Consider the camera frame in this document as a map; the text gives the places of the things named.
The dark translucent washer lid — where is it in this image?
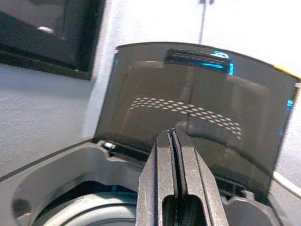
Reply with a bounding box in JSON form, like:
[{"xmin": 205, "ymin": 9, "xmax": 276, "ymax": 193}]
[{"xmin": 94, "ymin": 42, "xmax": 301, "ymax": 203}]

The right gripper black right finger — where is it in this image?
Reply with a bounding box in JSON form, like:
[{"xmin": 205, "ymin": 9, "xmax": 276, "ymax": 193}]
[{"xmin": 172, "ymin": 128, "xmax": 230, "ymax": 226}]

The white cable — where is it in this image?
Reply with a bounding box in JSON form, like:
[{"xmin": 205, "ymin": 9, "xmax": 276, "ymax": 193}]
[{"xmin": 272, "ymin": 170, "xmax": 301, "ymax": 191}]

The thin grey metal pole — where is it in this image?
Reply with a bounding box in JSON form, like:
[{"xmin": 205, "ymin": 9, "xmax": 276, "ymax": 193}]
[{"xmin": 197, "ymin": 0, "xmax": 216, "ymax": 45}]

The grey top-load washing machine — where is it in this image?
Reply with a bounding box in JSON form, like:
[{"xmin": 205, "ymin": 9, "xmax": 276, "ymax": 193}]
[{"xmin": 0, "ymin": 135, "xmax": 301, "ymax": 226}]

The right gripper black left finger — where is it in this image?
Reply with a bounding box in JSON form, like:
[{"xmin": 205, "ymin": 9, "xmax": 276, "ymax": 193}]
[{"xmin": 136, "ymin": 129, "xmax": 179, "ymax": 226}]

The steel washer drum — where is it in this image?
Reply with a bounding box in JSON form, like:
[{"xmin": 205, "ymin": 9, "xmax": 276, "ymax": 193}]
[{"xmin": 32, "ymin": 180, "xmax": 142, "ymax": 226}]

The black framed window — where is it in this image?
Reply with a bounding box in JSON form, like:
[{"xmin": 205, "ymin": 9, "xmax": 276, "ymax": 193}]
[{"xmin": 0, "ymin": 0, "xmax": 106, "ymax": 81}]

